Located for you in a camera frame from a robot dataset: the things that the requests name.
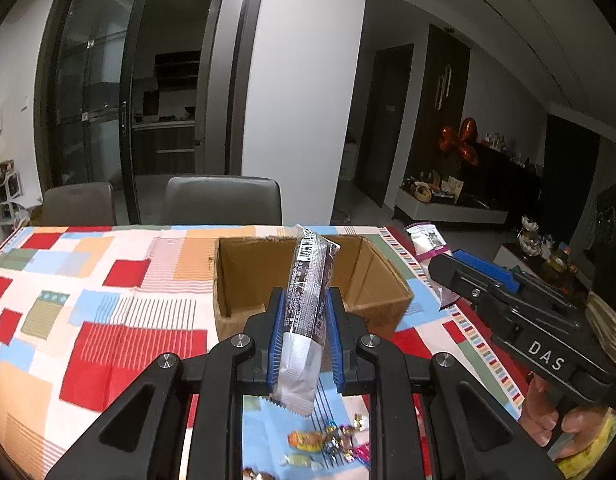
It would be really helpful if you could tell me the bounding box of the white shelf rack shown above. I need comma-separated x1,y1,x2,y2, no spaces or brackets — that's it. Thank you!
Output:
0,160,29,231

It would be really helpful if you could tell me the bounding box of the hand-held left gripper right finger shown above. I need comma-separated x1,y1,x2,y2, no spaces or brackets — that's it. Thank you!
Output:
327,287,563,480

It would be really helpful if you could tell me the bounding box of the kitchen counter cabinet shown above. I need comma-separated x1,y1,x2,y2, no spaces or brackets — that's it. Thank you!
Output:
133,120,196,176

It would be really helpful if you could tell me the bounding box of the dark sideboard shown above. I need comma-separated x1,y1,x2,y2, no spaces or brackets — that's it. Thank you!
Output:
460,140,543,211

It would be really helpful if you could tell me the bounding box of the dark room door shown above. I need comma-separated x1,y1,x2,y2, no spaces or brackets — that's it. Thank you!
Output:
355,44,415,208

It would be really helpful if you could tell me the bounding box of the white purple snack packet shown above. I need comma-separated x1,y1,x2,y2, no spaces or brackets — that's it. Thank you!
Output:
405,222,459,312

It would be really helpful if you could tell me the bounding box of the narrow grey leather chair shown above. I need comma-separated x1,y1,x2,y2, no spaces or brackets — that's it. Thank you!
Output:
40,182,118,227

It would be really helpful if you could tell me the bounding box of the orange foil balloon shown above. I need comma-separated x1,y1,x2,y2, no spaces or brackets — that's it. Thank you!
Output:
440,117,481,166

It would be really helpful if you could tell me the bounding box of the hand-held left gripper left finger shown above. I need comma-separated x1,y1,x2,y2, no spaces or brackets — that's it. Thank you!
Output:
44,287,289,480

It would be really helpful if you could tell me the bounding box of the pile of candies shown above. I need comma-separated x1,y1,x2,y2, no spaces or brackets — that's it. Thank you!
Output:
242,412,373,480

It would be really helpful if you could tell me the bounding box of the person's right hand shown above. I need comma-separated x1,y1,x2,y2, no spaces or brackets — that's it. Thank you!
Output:
520,375,613,461

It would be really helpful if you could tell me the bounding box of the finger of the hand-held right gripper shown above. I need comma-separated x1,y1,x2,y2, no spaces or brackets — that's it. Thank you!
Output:
428,253,519,334
454,249,520,292

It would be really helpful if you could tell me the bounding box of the dark side table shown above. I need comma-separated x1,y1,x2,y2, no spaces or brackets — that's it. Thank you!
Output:
502,242,588,286

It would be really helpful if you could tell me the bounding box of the white low bench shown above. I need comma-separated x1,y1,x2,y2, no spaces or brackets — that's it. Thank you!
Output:
393,187,508,225

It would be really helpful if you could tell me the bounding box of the dark embroidered cloth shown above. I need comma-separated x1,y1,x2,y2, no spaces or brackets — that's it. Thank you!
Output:
578,180,616,291

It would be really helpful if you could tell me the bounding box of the silver refrigerator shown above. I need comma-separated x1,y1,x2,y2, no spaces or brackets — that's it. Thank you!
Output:
195,0,246,176

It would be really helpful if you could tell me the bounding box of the silver black snack packet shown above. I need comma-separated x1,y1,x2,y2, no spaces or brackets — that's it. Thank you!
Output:
270,225,341,417

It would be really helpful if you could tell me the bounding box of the cardboard box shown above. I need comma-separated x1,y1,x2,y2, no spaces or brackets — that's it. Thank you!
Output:
213,234,415,343

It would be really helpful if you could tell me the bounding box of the wide grey leather chair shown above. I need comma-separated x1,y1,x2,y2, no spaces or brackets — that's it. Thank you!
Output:
160,176,283,226

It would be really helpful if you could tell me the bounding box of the colourful patchwork tablecloth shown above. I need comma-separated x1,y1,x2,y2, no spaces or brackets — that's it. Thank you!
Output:
0,225,533,480

